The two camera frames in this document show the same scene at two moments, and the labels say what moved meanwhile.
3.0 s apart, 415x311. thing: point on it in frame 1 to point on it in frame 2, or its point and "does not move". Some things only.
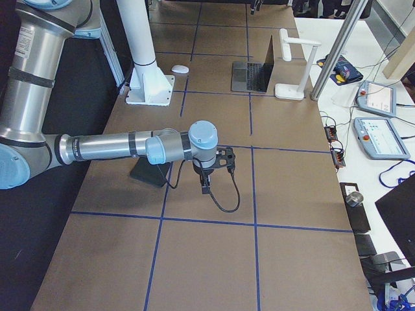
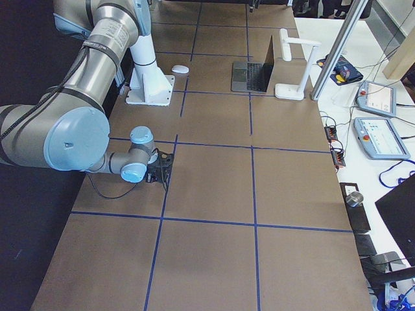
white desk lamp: x=291 y=91 does not move
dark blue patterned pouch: x=343 y=71 does not move
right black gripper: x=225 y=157 to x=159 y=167
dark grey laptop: x=252 y=76 does not move
